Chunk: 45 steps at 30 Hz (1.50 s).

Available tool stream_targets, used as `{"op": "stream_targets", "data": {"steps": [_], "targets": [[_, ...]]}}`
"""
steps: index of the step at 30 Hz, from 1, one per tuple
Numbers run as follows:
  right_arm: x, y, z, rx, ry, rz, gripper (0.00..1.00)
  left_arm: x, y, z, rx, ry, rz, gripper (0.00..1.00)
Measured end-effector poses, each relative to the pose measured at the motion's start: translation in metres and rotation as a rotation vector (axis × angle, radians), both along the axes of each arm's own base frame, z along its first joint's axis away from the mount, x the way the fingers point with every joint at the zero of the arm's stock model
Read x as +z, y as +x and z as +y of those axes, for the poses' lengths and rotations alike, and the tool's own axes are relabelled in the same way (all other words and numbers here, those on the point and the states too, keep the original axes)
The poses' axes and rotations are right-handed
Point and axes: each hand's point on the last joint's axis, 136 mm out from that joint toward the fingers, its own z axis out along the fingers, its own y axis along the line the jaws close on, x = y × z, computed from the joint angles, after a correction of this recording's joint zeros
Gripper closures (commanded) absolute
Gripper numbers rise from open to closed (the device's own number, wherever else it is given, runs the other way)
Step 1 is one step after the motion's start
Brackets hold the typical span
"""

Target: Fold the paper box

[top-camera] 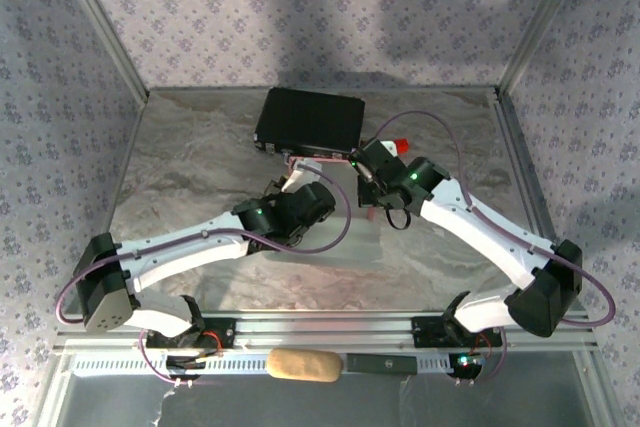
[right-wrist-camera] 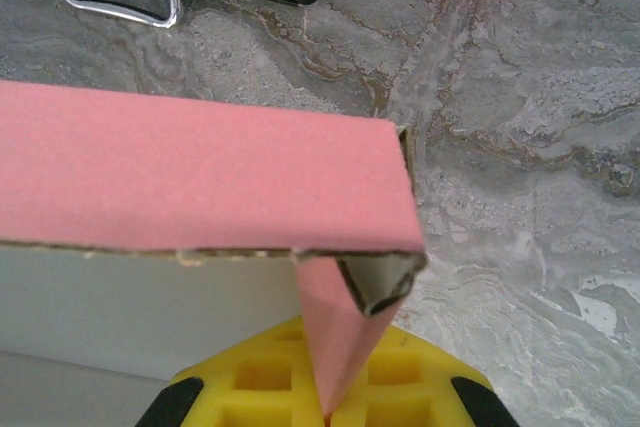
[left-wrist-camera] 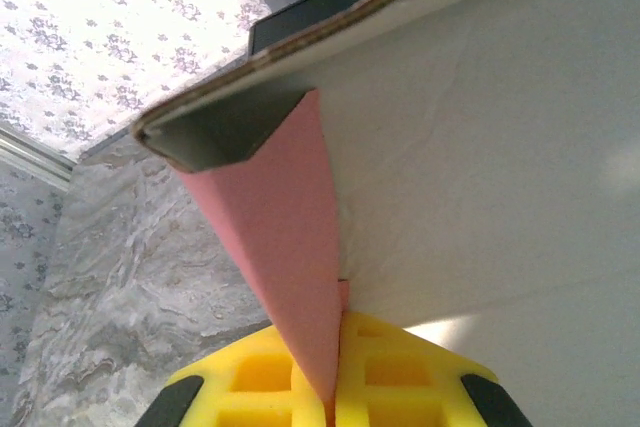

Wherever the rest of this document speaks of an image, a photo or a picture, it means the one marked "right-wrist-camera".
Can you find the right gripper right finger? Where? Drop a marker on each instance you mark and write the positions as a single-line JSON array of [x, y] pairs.
[[425, 387]]

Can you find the pink paper box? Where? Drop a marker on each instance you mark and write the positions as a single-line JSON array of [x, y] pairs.
[[200, 172]]

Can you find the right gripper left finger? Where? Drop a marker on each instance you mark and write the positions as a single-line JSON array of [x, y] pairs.
[[225, 397]]

